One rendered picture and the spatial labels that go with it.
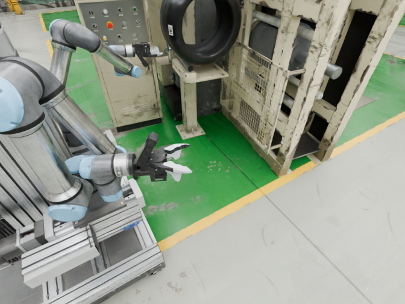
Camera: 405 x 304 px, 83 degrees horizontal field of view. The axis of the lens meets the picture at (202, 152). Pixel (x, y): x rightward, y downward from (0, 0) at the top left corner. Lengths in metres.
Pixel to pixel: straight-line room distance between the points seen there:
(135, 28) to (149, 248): 1.83
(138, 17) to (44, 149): 1.79
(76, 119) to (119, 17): 1.62
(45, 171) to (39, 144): 0.09
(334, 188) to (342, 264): 0.68
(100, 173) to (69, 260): 0.48
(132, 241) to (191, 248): 0.42
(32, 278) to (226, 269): 1.06
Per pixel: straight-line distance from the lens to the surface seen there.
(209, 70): 2.01
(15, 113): 0.67
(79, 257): 1.16
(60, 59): 1.52
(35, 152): 0.78
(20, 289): 1.73
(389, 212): 2.39
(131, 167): 0.75
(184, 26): 2.10
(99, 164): 0.77
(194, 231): 1.79
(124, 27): 2.37
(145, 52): 1.76
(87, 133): 0.86
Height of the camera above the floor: 1.57
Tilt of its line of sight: 42 degrees down
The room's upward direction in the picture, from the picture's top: straight up
